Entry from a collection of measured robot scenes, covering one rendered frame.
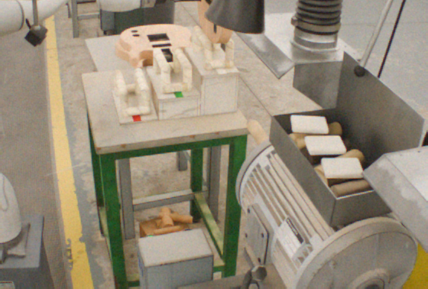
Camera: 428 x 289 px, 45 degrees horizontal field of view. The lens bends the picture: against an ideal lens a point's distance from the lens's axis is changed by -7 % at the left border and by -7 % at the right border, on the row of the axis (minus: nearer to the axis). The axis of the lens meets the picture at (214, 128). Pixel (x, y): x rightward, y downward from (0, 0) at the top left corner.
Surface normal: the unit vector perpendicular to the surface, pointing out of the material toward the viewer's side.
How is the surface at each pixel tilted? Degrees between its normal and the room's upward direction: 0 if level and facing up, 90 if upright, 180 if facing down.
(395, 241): 65
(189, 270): 90
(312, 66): 90
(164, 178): 0
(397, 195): 38
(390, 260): 83
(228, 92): 90
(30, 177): 0
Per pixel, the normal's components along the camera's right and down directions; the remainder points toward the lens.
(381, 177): -0.56, -0.60
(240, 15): 0.08, 0.20
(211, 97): 0.28, 0.50
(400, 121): -0.95, 0.12
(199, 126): 0.04, -0.86
